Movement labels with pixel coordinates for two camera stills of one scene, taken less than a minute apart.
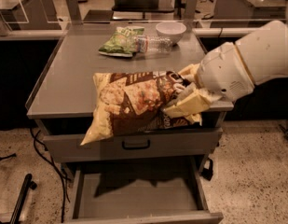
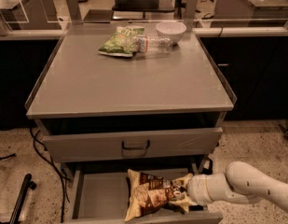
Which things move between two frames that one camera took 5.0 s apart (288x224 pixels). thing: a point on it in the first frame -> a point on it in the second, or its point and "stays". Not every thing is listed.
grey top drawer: x=136 y=145 stays
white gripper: x=224 y=69 -> x=197 y=187
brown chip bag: x=133 y=102 -> x=148 y=194
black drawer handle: x=136 y=147 stays
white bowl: x=173 y=30 stays
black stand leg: x=22 y=196 stays
